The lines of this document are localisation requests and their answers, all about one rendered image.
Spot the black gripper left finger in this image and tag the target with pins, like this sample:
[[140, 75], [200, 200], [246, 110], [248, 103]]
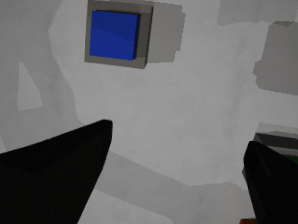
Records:
[[50, 182]]

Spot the blue button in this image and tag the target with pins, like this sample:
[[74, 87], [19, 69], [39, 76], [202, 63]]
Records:
[[118, 33]]

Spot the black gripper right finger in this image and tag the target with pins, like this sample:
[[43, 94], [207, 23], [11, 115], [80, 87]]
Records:
[[272, 180]]

